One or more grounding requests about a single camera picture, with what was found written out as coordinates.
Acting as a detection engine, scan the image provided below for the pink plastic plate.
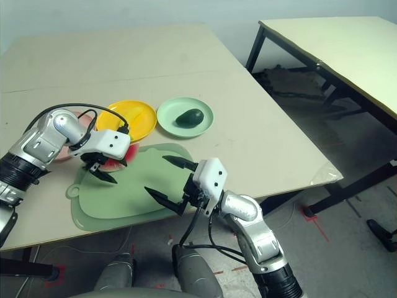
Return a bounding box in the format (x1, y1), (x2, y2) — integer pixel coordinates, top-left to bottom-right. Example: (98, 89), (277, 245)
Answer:
(56, 110), (94, 163)

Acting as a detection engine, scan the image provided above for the grey robot leg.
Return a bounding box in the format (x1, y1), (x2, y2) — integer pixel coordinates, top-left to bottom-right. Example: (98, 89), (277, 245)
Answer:
(172, 243), (224, 298)
(92, 251), (136, 291)

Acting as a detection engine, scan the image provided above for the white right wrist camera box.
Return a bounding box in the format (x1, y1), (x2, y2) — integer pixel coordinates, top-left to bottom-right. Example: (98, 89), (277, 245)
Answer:
(192, 157), (229, 215)

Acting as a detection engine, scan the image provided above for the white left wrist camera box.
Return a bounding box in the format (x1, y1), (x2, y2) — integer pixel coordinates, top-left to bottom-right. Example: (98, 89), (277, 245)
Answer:
(68, 129), (132, 164)

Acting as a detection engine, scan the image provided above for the thin white floor cable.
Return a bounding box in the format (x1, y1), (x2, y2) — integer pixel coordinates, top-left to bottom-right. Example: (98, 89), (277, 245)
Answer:
(61, 226), (134, 250)

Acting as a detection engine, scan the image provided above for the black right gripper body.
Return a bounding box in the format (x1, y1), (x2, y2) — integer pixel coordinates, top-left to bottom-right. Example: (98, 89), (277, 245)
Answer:
(176, 173), (212, 215)

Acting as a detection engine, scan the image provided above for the red floor tape corner mark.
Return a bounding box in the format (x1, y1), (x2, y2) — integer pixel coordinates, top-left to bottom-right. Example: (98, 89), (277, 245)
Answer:
(299, 204), (329, 243)
(45, 265), (66, 286)

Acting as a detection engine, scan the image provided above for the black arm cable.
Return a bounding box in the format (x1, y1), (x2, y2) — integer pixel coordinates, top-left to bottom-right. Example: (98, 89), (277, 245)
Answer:
(23, 103), (130, 147)
(179, 204), (258, 268)

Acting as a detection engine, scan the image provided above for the yellow plastic plate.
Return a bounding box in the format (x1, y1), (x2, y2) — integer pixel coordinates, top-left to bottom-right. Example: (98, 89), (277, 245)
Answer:
(96, 99), (157, 143)

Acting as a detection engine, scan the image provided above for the toy watermelon slice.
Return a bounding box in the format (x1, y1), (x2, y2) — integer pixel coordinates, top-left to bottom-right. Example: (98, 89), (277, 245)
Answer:
(100, 145), (140, 174)

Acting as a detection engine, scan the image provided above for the beige side table black frame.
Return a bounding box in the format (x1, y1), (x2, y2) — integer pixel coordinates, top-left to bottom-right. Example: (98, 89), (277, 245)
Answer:
(244, 16), (397, 125)

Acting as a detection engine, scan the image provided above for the grey left robot leg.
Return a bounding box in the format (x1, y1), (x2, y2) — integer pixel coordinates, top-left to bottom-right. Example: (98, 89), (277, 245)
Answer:
(92, 251), (136, 291)

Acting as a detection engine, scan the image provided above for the grey robot torso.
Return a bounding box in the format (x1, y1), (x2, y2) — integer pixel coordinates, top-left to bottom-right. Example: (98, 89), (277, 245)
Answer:
(69, 286), (187, 298)

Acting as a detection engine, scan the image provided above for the mint green plastic plate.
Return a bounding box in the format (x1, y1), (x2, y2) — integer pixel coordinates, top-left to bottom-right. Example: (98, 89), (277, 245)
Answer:
(156, 96), (215, 139)

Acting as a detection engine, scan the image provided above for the grey right robot leg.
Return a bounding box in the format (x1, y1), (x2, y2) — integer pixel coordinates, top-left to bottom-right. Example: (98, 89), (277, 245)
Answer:
(172, 243), (224, 298)

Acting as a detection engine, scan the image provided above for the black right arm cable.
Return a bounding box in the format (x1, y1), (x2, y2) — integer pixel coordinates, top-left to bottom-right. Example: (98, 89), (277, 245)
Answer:
(179, 204), (258, 268)

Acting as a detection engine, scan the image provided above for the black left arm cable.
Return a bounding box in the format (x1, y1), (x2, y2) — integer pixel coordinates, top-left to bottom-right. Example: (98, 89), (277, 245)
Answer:
(23, 103), (130, 147)

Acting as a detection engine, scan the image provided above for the clear plastic film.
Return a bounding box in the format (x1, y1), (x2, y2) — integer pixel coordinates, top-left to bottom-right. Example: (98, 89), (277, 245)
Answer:
(311, 163), (344, 187)

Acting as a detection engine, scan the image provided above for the yellow toy banana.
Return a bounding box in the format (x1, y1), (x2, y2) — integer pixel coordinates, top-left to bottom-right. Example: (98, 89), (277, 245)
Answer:
(117, 104), (149, 140)

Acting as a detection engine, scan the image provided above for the green silicone cutting board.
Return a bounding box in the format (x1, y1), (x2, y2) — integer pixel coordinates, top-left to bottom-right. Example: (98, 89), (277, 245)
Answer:
(65, 142), (199, 232)

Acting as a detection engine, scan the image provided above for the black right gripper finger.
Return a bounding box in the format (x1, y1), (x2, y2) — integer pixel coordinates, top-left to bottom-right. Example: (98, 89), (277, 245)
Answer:
(144, 186), (187, 217)
(162, 155), (199, 171)

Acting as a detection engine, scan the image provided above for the dark green toy avocado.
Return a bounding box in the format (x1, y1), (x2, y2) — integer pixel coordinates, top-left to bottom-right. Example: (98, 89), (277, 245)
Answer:
(176, 108), (205, 128)

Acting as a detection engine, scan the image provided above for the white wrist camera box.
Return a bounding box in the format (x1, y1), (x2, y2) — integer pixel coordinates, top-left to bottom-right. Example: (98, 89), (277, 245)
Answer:
(192, 157), (229, 215)
(68, 129), (132, 164)

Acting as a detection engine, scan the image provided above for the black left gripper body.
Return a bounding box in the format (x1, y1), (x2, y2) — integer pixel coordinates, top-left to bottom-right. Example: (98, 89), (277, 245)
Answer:
(79, 151), (108, 172)

